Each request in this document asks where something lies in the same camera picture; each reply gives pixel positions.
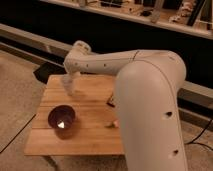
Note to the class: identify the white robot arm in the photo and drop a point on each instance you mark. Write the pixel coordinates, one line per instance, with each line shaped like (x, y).
(145, 96)

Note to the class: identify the orange carrot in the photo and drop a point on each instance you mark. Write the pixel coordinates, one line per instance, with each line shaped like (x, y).
(113, 124)

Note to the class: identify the black red rectangular bar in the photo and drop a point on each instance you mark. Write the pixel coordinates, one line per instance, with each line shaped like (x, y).
(110, 101)

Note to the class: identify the wooden table board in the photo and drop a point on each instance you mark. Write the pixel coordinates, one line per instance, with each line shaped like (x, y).
(89, 133)

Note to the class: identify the cluttered wooden shelf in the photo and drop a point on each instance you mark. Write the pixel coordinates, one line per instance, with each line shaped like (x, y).
(152, 16)

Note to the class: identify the black floor mat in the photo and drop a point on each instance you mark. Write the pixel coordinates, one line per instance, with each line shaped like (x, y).
(45, 70)

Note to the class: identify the white ceramic cup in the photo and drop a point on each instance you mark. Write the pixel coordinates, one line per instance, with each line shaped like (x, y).
(68, 84)

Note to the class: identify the dark purple bowl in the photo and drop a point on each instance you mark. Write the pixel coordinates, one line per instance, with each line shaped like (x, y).
(60, 119)

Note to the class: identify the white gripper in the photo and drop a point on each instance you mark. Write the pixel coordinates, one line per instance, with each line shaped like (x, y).
(72, 76)

